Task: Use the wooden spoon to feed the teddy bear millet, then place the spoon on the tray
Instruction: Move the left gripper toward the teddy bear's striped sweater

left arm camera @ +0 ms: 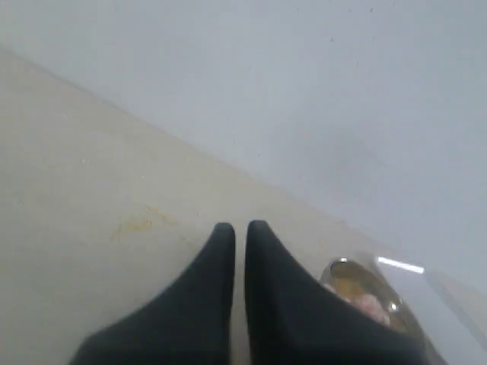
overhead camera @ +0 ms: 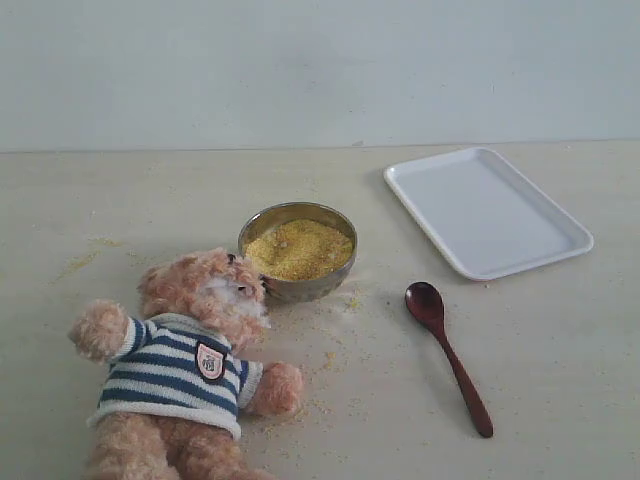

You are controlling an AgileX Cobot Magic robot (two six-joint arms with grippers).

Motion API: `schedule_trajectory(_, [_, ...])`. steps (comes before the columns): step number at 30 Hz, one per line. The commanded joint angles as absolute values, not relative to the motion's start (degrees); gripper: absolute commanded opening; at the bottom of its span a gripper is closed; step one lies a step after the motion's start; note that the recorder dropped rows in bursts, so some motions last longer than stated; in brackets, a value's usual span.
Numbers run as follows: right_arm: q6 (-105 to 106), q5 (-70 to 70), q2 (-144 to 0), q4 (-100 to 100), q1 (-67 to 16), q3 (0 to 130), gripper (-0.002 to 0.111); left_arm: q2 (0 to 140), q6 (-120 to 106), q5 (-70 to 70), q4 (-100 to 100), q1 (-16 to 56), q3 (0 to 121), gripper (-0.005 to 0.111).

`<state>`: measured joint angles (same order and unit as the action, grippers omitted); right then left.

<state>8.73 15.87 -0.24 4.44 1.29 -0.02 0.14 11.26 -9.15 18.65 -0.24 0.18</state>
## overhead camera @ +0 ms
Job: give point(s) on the dark red wooden spoon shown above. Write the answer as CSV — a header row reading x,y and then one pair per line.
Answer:
x,y
426,305

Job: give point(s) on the tan teddy bear striped sweater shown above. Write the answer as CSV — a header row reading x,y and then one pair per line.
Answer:
x,y
177,382

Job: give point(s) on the steel bowl of yellow millet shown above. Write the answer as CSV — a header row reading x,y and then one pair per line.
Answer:
x,y
303,250

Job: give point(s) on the white rectangular plastic tray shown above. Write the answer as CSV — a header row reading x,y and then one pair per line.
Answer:
x,y
484,216

